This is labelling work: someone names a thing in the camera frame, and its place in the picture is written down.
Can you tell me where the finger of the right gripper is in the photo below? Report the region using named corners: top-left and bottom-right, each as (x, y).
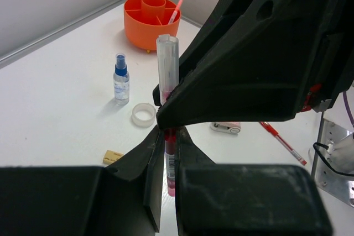
top-left (157, 82), bottom-right (299, 127)

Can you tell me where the red gel pen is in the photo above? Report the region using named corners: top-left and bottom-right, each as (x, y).
top-left (259, 122), bottom-right (307, 166)

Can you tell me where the pink white stapler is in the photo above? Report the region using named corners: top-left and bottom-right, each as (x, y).
top-left (210, 122), bottom-right (241, 135)

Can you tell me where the clear tape roll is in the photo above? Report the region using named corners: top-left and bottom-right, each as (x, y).
top-left (131, 103), bottom-right (156, 128)

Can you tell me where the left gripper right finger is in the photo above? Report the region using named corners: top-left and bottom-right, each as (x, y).
top-left (175, 127), bottom-right (332, 235)

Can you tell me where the blue cap spray bottle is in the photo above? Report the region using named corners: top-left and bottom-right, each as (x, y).
top-left (113, 54), bottom-right (130, 106)

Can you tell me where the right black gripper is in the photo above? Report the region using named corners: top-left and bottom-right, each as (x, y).
top-left (153, 0), bottom-right (354, 112)

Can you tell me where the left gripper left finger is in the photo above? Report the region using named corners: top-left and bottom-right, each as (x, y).
top-left (1, 129), bottom-right (164, 235)

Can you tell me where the orange round pen holder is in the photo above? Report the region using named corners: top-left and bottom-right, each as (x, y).
top-left (124, 0), bottom-right (181, 51)

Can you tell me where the red pink barrel pen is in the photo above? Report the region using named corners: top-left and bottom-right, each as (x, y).
top-left (156, 34), bottom-right (179, 197)

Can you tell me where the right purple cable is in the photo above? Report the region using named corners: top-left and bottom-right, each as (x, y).
top-left (342, 91), bottom-right (354, 128)

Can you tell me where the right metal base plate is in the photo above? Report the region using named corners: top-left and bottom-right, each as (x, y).
top-left (311, 118), bottom-right (353, 207)

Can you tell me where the tan eraser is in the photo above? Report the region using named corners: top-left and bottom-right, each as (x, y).
top-left (102, 150), bottom-right (124, 165)

